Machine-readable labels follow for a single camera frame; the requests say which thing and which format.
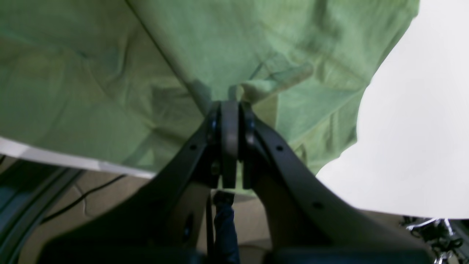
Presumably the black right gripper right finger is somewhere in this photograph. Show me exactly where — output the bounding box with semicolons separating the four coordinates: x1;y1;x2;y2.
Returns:
240;102;432;264

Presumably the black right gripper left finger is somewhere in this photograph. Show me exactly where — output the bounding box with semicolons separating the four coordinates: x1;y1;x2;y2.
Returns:
38;101;239;264

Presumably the green t-shirt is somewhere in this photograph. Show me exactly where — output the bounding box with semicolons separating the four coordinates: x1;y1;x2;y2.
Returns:
1;0;420;173

